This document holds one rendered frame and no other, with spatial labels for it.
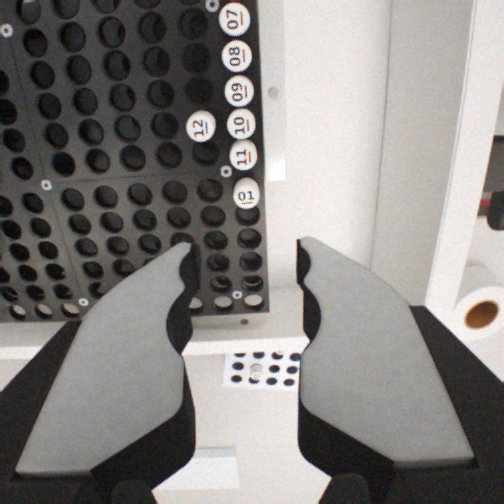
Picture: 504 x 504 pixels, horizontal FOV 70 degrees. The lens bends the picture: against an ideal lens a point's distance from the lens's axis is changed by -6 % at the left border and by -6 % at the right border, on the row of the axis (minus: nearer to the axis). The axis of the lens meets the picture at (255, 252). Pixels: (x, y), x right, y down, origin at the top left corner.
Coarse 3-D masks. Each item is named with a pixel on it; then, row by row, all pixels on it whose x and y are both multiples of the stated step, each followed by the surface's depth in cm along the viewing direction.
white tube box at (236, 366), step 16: (256, 352) 39; (272, 352) 38; (288, 352) 38; (224, 368) 39; (240, 368) 40; (272, 368) 40; (288, 368) 41; (224, 384) 40; (240, 384) 40; (256, 384) 40; (272, 384) 41; (288, 384) 41
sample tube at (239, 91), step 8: (232, 80) 15; (240, 80) 15; (248, 80) 16; (232, 88) 16; (240, 88) 16; (248, 88) 16; (232, 96) 16; (240, 96) 16; (248, 96) 16; (232, 104) 16; (240, 104) 16
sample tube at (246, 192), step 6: (240, 180) 19; (246, 180) 18; (252, 180) 19; (240, 186) 18; (246, 186) 18; (252, 186) 18; (234, 192) 18; (240, 192) 18; (246, 192) 18; (252, 192) 18; (258, 192) 18; (234, 198) 18; (240, 198) 18; (246, 198) 18; (252, 198) 18; (258, 198) 18; (240, 204) 18; (246, 204) 18; (252, 204) 18
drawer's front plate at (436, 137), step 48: (432, 0) 16; (480, 0) 13; (432, 48) 16; (480, 48) 13; (432, 96) 17; (480, 96) 14; (384, 144) 24; (432, 144) 17; (480, 144) 15; (384, 192) 25; (432, 192) 18; (480, 192) 16; (384, 240) 25; (432, 240) 18; (432, 288) 19
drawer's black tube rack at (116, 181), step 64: (0, 0) 14; (64, 0) 17; (128, 0) 15; (192, 0) 18; (0, 64) 16; (64, 64) 16; (128, 64) 19; (192, 64) 19; (0, 128) 17; (64, 128) 17; (128, 128) 20; (0, 192) 19; (64, 192) 19; (128, 192) 19; (192, 192) 19; (0, 256) 24; (64, 256) 21; (128, 256) 21; (256, 256) 25; (0, 320) 23; (64, 320) 23
